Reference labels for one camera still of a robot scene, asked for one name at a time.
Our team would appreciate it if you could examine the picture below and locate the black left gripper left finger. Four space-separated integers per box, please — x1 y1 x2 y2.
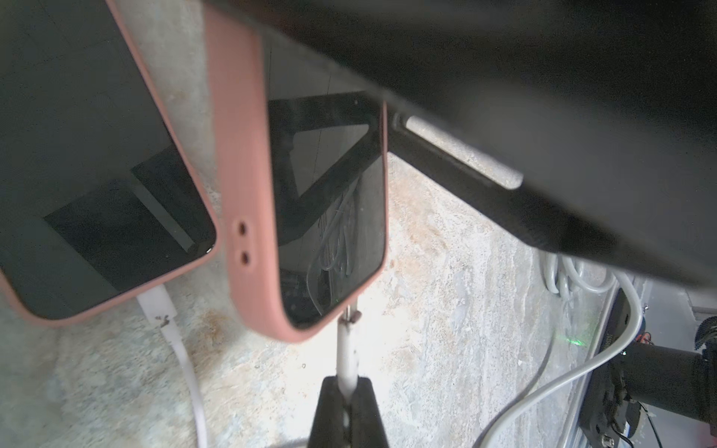
307 376 347 448

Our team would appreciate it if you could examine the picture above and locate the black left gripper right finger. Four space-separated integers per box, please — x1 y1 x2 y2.
348 376 389 448

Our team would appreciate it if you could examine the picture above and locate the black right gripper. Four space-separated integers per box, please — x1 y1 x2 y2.
215 1 716 286

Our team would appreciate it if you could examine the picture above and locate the white phone charging cable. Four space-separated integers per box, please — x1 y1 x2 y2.
136 284 209 448

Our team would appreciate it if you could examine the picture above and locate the pink case phone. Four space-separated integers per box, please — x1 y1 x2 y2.
1 1 220 326
203 3 388 343

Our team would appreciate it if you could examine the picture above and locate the grey power strip cord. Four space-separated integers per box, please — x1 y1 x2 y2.
472 251 644 448

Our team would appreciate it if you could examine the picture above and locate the aluminium front rail frame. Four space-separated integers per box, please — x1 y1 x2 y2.
556 277 654 448

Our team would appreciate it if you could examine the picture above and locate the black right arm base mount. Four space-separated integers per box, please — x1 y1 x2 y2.
578 289 642 447

